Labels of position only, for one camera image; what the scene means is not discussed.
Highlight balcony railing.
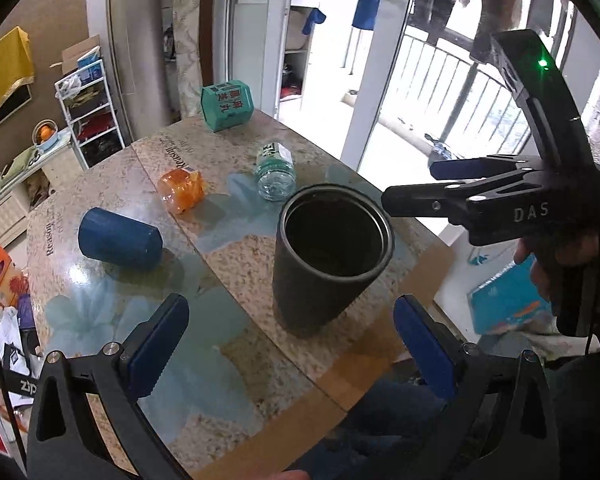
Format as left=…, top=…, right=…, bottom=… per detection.
left=339, top=24, right=537, bottom=162

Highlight clear green-label plastic bottle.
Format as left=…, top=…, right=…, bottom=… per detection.
left=255, top=140, right=298, bottom=202

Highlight person's right hand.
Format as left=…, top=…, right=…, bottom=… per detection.
left=513, top=236, right=562, bottom=307

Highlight bowl of oranges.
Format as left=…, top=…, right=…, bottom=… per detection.
left=32, top=118, right=60, bottom=152

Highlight person's legs in jeans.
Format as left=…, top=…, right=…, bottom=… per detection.
left=289, top=377, right=482, bottom=480

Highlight dark grey cup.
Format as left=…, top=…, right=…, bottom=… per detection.
left=272, top=184, right=395, bottom=339

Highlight white shelf rack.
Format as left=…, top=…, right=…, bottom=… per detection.
left=54, top=59, right=126, bottom=171

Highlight dark hanging trousers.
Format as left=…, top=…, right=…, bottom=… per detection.
left=419, top=0, right=527, bottom=62

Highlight blue cup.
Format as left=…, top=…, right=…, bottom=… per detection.
left=77, top=206, right=164, bottom=270

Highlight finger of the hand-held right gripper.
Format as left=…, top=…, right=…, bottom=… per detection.
left=428, top=155, right=547, bottom=181
left=381, top=168, right=551, bottom=224

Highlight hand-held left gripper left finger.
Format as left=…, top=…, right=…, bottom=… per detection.
left=27, top=293, right=191, bottom=480

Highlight patterned curtain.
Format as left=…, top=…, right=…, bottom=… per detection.
left=172, top=0, right=204, bottom=122

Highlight orange plastic bottle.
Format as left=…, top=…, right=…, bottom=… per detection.
left=157, top=168, right=207, bottom=215

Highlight grey metal cabinet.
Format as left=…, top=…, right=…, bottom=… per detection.
left=104, top=0, right=175, bottom=147

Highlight light blue flat box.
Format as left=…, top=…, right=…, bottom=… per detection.
left=467, top=254, right=554, bottom=336

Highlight teal hexagonal box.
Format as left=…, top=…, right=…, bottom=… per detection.
left=200, top=79, right=255, bottom=133

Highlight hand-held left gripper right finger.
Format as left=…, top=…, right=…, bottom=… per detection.
left=393, top=293, right=561, bottom=480

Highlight open cardboard box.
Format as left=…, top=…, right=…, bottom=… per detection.
left=49, top=34, right=102, bottom=77

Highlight yellow cloth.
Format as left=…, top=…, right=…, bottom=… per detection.
left=0, top=27, right=35, bottom=132

